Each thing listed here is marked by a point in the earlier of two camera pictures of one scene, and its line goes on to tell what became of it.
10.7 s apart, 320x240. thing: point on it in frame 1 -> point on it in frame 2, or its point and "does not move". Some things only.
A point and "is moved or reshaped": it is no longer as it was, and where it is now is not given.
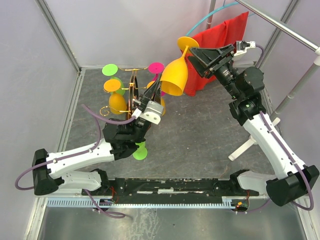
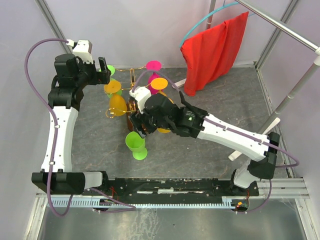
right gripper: x=209 y=56 -> x=138 y=119
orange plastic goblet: x=117 y=104 does not move
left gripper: x=154 y=91 -> x=99 y=77
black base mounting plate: x=170 y=187 does not move
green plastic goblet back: x=110 y=70 is moved or reshaped
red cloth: x=228 y=33 does not move
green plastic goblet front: x=141 y=153 does not move
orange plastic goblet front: x=174 y=78 -> x=163 y=130
